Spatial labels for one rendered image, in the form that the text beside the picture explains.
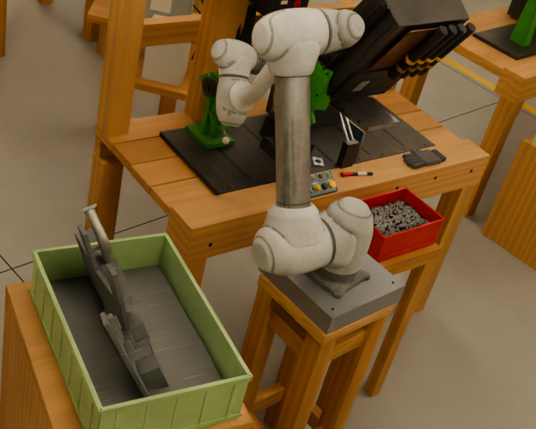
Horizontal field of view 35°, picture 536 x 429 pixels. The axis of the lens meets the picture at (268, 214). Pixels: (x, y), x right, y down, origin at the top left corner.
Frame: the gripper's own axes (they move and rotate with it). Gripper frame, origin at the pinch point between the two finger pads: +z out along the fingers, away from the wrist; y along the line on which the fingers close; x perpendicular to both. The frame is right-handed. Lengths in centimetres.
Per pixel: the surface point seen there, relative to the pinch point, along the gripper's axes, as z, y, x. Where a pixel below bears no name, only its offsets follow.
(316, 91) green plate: 3.9, -7.8, -6.8
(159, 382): -86, -106, -10
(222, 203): -30, -48, 13
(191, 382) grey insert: -77, -106, -13
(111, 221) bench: -22, -43, 81
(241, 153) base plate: -5.8, -25.7, 23.7
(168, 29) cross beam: -32.2, 19.3, 31.3
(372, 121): 19.2, -19.7, -19.4
